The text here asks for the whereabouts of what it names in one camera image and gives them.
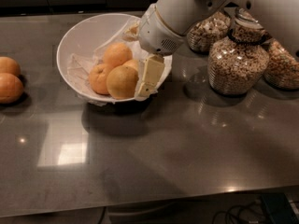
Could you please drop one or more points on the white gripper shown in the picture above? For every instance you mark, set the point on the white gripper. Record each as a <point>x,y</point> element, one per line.
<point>155,34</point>

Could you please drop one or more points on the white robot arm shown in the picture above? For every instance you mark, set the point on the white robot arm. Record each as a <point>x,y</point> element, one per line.
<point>280,18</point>

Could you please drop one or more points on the white bowl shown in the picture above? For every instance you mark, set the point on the white bowl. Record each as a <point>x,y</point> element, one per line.
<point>84,34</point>

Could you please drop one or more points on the back left glass cereal jar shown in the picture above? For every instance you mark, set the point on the back left glass cereal jar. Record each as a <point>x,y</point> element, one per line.
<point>205,33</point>

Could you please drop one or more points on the glass cereal jar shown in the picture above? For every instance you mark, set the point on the glass cereal jar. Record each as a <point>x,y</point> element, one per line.
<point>237,62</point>
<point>205,33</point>
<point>282,70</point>

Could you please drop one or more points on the front glass cereal jar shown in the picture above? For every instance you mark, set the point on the front glass cereal jar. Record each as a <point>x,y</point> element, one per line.
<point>237,62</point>

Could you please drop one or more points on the back right glass cereal jar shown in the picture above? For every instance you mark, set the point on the back right glass cereal jar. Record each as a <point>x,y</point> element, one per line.
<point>282,70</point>

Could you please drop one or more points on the black box under table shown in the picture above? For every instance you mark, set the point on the black box under table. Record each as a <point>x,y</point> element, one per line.
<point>278,209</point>

